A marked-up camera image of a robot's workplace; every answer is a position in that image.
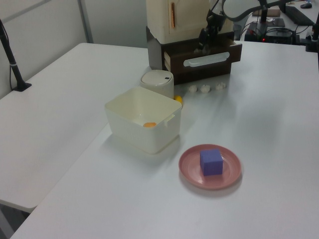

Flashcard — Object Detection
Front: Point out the purple cube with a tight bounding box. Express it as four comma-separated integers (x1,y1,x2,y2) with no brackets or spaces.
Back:
199,148,224,177

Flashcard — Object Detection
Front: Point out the small white lidded trash can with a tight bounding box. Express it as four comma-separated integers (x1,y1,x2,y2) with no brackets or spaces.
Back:
140,70,174,99

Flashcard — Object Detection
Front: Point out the pink plate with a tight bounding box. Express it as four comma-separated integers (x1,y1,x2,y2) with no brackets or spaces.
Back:
178,144,243,191

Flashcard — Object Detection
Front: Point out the black corner clamp mount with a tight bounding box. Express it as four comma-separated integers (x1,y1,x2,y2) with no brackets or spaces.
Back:
304,21,319,53

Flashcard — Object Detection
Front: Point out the black pole with clamp base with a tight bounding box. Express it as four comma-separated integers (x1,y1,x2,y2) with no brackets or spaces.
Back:
0,18,32,92

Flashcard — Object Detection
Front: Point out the cream plastic cabinet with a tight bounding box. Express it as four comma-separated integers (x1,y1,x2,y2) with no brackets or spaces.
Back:
145,0,235,43

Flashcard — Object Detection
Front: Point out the black camera stand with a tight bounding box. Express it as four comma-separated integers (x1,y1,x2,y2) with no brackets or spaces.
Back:
258,0,270,24

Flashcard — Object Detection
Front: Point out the black keyboard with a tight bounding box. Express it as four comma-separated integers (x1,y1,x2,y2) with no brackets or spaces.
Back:
280,4,315,26

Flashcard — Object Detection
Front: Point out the copper cabinet strip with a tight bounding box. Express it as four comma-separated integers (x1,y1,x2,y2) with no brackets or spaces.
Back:
170,1,176,28

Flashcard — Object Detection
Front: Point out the cream plastic storage bin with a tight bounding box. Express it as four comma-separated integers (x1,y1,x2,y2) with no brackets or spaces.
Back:
104,86,182,154

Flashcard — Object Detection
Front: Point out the white drawer handle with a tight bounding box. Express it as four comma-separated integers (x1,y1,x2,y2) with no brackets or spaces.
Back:
183,51,231,68

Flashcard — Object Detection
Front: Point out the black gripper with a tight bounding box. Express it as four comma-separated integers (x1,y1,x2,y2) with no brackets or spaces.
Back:
197,8,226,49

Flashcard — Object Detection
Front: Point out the black electronics box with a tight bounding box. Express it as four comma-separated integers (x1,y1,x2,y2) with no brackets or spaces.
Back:
244,21,301,43

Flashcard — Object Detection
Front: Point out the wooden drawer with brown front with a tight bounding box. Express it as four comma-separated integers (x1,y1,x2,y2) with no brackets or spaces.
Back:
162,39,243,76

